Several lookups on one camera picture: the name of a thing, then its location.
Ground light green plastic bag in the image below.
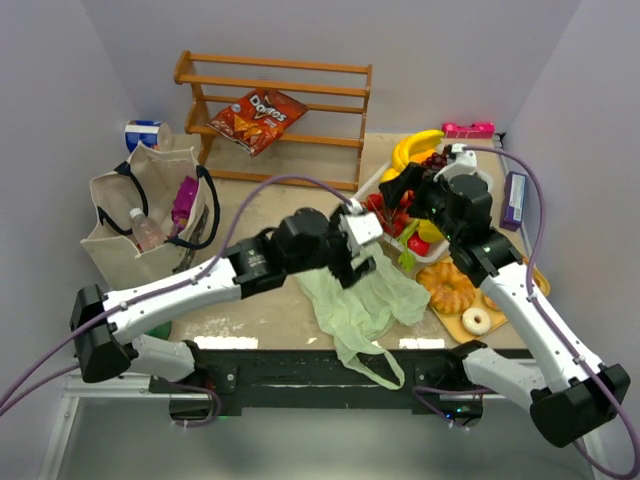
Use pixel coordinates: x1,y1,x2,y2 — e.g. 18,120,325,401
296,243,431,390

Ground purple snack bag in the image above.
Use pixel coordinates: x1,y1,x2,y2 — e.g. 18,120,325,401
171,176,199,229

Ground clear plastic water bottle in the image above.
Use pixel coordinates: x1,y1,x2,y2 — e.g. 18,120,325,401
129,208,167,252

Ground beige canvas tote bag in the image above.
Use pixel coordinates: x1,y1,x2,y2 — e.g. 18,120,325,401
81,144,221,290

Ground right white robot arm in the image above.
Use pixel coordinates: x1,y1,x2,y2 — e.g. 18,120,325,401
379,164,631,447

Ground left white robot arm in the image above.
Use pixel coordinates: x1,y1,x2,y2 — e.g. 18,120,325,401
70,208,383,383

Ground yellow star fruit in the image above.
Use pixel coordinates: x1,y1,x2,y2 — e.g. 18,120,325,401
417,220,444,244

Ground dark red grapes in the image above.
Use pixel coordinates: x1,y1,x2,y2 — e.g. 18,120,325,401
421,151,449,172

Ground red cherries pile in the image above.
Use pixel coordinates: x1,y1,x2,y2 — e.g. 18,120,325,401
363,191,413,238

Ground red apple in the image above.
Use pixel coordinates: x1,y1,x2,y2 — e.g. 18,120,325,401
407,232,430,257

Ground white fruit tray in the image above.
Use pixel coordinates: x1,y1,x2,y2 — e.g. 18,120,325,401
347,158,494,265

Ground yellow apple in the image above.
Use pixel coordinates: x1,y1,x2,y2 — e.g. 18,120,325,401
379,168,400,183

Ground yellow banana bunch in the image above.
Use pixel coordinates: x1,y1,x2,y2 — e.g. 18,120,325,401
391,129,445,172

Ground green celery stalk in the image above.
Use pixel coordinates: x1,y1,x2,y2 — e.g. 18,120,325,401
397,217,421,274

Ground pink box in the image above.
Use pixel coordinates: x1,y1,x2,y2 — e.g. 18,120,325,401
441,122,495,139

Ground purple box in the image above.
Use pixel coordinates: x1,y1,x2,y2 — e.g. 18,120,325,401
499,171,527,231

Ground round peach bun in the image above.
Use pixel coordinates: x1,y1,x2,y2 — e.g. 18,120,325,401
483,295,500,311

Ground white glazed donut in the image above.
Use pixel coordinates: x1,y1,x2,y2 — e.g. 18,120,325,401
461,307,493,336

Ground yellow bread tray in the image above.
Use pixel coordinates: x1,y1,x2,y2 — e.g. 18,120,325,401
412,249,551,345

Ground wooden shelf rack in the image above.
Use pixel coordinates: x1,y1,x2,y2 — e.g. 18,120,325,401
173,50,373,192

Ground Doritos chip bag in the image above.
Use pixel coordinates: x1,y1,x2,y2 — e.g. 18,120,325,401
208,88,308,157

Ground green cloth bundle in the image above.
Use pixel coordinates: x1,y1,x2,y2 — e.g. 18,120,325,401
147,322,172,340

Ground blue white can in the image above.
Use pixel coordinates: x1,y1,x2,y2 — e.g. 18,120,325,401
124,120,172,152

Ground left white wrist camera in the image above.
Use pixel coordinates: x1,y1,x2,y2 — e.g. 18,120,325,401
339,198,384,253

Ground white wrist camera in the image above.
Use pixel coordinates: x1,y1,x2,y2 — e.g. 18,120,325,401
339,198,384,253
434,143,477,181

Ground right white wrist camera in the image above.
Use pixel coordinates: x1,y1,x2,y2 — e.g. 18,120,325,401
434,143,477,181

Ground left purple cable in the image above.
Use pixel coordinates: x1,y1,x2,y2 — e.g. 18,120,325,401
0,174,354,416

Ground bundt cake ring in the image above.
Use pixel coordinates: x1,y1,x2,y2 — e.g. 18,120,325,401
416,261,477,316

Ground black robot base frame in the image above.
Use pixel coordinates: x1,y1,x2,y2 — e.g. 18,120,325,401
149,349,487,427

